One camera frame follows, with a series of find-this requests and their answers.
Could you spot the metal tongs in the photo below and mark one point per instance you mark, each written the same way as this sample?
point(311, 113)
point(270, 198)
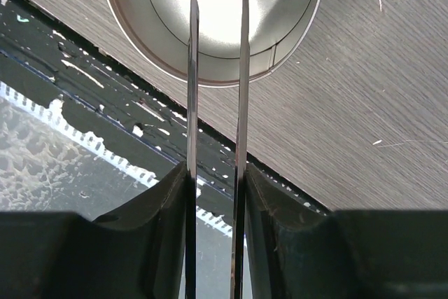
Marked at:
point(237, 254)

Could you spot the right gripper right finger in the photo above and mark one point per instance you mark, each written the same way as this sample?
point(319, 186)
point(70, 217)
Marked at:
point(295, 252)

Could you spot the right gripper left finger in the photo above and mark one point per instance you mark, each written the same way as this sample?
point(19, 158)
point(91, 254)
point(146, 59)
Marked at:
point(133, 251)

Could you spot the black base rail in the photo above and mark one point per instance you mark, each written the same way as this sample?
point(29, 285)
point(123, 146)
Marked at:
point(78, 133)

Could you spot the shallow round metal tin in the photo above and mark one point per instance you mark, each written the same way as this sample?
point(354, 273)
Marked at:
point(159, 30)

